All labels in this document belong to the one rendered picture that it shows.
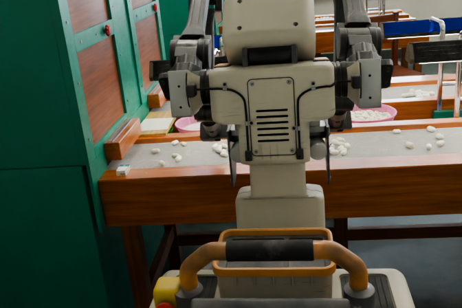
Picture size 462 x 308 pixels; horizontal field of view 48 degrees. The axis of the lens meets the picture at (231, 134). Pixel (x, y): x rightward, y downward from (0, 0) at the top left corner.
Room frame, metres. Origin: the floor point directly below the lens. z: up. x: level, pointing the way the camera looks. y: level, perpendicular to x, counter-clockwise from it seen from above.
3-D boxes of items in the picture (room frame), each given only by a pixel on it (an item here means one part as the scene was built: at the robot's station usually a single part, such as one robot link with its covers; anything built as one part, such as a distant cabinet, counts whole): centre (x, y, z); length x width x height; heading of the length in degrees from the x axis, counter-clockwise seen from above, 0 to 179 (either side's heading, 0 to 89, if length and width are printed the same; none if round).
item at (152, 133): (2.28, 0.33, 0.77); 0.33 x 0.15 x 0.01; 174
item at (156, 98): (2.62, 0.35, 0.83); 0.30 x 0.06 x 0.07; 174
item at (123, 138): (1.95, 0.42, 0.83); 0.30 x 0.06 x 0.07; 174
